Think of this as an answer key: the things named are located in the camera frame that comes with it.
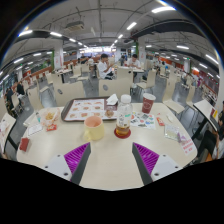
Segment red paper cup white lid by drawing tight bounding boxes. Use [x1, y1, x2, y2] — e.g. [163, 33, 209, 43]
[141, 92, 157, 115]

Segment small red sauce packet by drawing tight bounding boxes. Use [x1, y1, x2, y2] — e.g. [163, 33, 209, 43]
[155, 115, 166, 127]

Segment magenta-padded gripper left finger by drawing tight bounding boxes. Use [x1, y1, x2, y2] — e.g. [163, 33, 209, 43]
[43, 142, 92, 186]

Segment flat round red coaster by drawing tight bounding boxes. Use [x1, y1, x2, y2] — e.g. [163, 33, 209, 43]
[113, 128, 132, 140]

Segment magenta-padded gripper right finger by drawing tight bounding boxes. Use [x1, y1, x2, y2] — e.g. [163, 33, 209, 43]
[131, 142, 183, 186]

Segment crumpled white napkin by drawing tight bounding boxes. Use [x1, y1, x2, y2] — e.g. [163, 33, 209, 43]
[105, 93, 119, 106]

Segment clear plastic bag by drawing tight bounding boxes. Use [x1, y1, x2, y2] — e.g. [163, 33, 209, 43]
[0, 118, 11, 134]

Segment white table black edge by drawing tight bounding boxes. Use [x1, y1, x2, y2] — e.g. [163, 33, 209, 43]
[192, 99, 221, 141]

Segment dark food tray paper liner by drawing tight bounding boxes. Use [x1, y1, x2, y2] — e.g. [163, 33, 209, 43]
[60, 96, 119, 123]

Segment pink printed flyer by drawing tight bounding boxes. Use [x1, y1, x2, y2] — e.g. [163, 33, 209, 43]
[178, 133, 196, 156]

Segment group of ceiling lights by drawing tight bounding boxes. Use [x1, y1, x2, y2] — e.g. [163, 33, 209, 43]
[0, 4, 221, 84]

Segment ceiling air conditioner unit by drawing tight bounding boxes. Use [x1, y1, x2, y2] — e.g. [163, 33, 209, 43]
[64, 20, 86, 33]

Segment pale green paper sheet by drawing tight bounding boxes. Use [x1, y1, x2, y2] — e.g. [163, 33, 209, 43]
[164, 123, 181, 141]

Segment neighbouring white table black legs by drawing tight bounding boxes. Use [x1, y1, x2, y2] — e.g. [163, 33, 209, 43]
[0, 112, 18, 158]

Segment red paper packet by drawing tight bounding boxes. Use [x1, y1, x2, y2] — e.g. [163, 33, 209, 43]
[18, 136, 31, 153]

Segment group of beige chairs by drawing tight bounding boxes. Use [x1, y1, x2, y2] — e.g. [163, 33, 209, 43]
[6, 63, 208, 116]

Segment small teal sanitizer bottle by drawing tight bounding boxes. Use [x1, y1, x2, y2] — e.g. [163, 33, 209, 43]
[34, 109, 42, 124]

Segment snack bag with fried food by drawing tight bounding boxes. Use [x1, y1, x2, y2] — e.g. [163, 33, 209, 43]
[40, 107, 62, 132]

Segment clear tea bottle white cap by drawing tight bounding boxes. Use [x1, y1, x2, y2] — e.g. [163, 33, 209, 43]
[115, 94, 134, 137]

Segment pale yellow mug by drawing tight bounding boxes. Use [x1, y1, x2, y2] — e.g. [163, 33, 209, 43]
[83, 115, 106, 142]

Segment person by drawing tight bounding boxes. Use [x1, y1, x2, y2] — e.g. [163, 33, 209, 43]
[126, 53, 143, 69]
[97, 53, 116, 80]
[201, 101, 224, 160]
[14, 80, 26, 96]
[4, 87, 16, 111]

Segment colourful printed leaflet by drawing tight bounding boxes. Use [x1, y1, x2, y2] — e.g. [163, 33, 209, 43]
[129, 111, 157, 130]

